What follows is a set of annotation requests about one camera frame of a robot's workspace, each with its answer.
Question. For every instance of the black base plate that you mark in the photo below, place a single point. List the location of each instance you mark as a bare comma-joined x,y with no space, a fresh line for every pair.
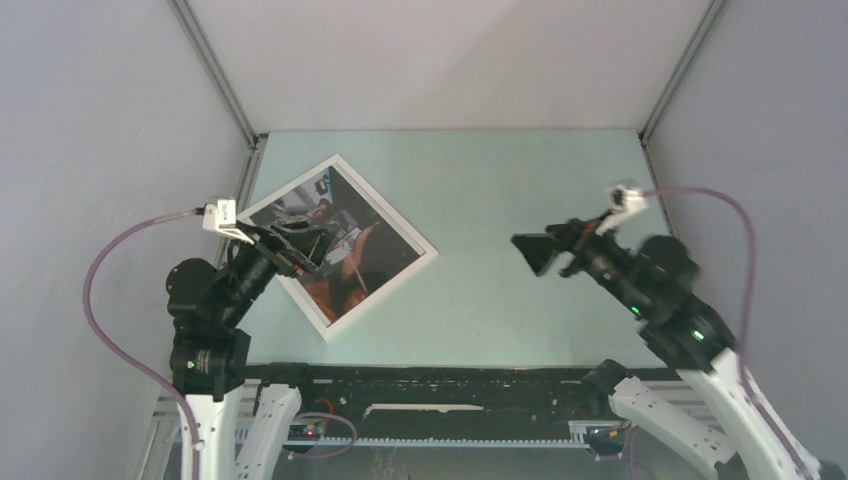
406,405

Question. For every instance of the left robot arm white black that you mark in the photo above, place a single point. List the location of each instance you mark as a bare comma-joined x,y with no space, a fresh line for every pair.
209,350

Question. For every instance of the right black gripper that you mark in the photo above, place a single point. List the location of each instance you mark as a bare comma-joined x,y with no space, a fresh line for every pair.
540,248

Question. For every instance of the printed photo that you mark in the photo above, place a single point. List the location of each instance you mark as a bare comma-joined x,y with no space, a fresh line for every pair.
358,252

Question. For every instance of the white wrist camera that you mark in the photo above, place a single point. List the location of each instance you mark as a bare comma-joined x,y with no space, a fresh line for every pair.
627,201
220,217

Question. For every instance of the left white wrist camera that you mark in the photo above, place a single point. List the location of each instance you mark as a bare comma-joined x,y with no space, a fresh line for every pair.
220,217

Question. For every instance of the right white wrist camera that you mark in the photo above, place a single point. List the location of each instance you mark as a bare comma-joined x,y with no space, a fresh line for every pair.
627,201

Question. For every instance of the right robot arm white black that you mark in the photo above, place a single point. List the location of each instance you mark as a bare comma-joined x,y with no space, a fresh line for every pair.
655,284

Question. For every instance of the wooden picture frame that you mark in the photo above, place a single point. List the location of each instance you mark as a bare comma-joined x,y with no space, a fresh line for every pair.
331,331

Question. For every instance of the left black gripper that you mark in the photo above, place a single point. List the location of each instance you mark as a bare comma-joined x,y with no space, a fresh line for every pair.
296,251

